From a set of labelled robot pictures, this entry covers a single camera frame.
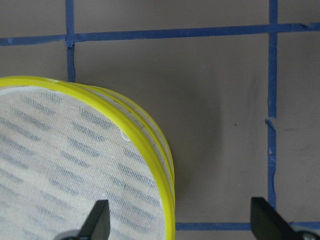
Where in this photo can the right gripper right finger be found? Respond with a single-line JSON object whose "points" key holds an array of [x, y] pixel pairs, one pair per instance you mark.
{"points": [[267, 224]]}

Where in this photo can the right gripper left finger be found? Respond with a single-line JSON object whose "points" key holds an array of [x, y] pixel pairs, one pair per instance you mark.
{"points": [[97, 225]]}

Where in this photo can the yellow steamer layer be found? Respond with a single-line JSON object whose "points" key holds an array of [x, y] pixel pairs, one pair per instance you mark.
{"points": [[60, 152], [138, 117]]}

